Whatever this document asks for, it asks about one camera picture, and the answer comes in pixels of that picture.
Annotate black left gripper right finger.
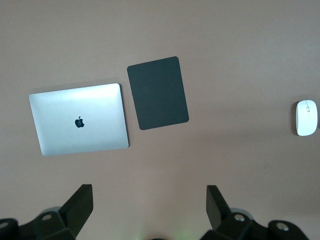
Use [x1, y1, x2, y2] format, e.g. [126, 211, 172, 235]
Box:
[199, 185, 311, 240]

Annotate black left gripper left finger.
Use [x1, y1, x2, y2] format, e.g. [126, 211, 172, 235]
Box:
[0, 184, 94, 240]

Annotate white computer mouse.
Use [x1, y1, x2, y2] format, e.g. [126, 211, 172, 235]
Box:
[293, 99, 319, 137]

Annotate black mouse pad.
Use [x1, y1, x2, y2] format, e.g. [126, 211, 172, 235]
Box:
[126, 56, 190, 131]

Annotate white flat plate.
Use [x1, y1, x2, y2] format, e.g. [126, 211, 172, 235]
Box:
[28, 83, 130, 157]

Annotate brown table cover mat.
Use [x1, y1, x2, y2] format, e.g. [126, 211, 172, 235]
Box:
[0, 0, 320, 240]

